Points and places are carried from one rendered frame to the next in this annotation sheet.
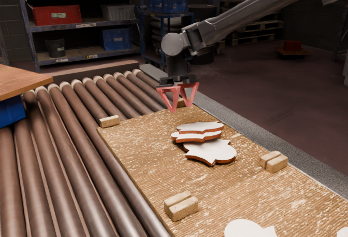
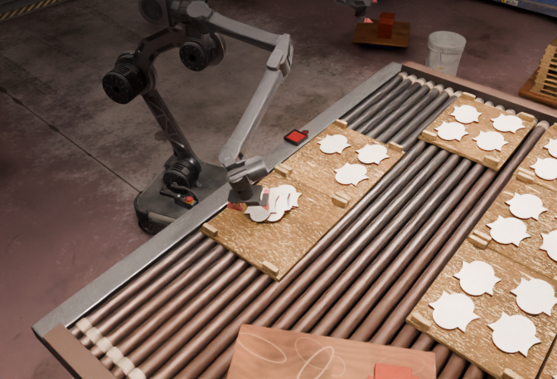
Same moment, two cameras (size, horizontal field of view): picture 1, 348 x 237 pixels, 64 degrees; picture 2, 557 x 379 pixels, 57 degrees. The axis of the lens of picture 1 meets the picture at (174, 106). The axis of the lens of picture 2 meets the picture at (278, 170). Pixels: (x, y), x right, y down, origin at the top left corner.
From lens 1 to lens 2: 1.81 m
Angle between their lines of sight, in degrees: 87
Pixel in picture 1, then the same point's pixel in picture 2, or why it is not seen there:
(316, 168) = (268, 160)
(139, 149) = (297, 237)
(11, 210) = (382, 279)
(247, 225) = (338, 177)
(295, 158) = not seen: hidden behind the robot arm
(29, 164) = (342, 302)
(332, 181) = (279, 155)
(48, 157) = (328, 294)
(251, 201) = (319, 178)
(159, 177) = (321, 217)
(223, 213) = (333, 187)
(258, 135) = not seen: hidden behind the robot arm
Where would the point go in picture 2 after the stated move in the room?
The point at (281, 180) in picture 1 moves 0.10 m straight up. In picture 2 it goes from (295, 169) to (296, 148)
